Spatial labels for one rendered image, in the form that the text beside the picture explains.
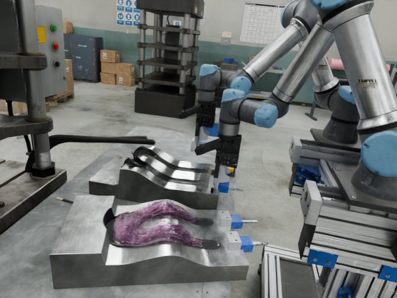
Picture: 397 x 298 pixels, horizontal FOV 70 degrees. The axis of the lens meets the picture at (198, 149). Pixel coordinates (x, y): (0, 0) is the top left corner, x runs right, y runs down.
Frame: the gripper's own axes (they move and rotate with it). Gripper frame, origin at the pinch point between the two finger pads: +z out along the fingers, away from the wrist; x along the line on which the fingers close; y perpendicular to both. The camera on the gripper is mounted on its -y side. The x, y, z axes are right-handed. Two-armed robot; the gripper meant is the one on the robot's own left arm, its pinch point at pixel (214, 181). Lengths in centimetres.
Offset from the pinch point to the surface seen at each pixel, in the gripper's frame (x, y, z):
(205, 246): -30.0, 1.0, 5.5
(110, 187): -6.9, -38.8, 5.8
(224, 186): -2.1, 4.0, 0.1
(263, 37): 649, 47, -62
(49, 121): 4, -70, -13
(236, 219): -16.9, 9.1, 3.6
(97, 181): -6.3, -44.4, 4.6
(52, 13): 35, -85, -54
